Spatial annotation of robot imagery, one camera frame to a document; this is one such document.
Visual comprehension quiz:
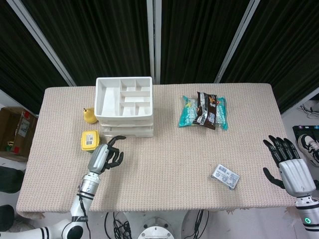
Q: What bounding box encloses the white metal frame post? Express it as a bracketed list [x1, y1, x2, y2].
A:
[6, 0, 77, 87]
[213, 0, 261, 84]
[146, 0, 163, 85]

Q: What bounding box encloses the green tub with yellow lid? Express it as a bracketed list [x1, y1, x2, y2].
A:
[81, 130, 104, 152]

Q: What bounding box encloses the teal snack bag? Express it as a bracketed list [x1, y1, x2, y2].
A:
[178, 95, 229, 131]

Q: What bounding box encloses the brown cardboard box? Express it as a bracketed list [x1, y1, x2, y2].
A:
[0, 107, 38, 162]

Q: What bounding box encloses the black white sneaker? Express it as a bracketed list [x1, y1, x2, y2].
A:
[296, 134, 319, 167]

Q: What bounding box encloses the black floor cable bundle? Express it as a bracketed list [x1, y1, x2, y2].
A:
[104, 211, 133, 239]
[185, 210, 210, 239]

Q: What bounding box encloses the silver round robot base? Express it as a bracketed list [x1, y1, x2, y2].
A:
[137, 216, 175, 239]

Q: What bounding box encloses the white blue medicine box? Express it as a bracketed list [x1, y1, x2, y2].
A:
[211, 163, 240, 191]

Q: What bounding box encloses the beige woven tablecloth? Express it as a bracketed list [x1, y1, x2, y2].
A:
[15, 83, 298, 220]

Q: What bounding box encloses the white plastic drawer unit frame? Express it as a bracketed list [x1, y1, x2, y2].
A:
[94, 76, 155, 138]

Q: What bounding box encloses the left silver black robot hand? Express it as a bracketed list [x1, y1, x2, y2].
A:
[87, 135, 127, 175]

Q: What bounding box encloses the yellow toy pear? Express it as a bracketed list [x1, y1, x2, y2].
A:
[83, 107, 99, 124]

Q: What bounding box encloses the black curtain panel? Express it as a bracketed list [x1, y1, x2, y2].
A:
[0, 0, 70, 115]
[159, 0, 251, 85]
[219, 0, 319, 115]
[21, 0, 155, 87]

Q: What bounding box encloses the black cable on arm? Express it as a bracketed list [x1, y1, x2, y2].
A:
[78, 174, 92, 239]

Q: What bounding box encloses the brown snack bag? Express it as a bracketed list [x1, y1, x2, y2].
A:
[193, 91, 221, 130]

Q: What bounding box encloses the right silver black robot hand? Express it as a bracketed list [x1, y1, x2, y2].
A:
[263, 134, 317, 199]

